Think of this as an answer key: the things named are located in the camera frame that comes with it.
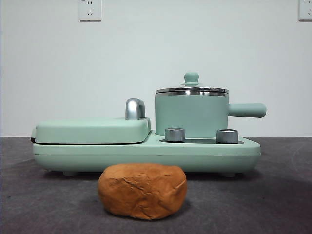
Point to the glass pot lid green knob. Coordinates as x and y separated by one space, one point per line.
191 78

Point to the brown potato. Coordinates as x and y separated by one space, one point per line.
142 192

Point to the silver control knob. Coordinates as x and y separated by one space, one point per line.
175 134
227 136

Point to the mint green breakfast machine base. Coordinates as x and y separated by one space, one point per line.
73 157

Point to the white wall socket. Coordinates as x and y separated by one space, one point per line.
306 11
90 11

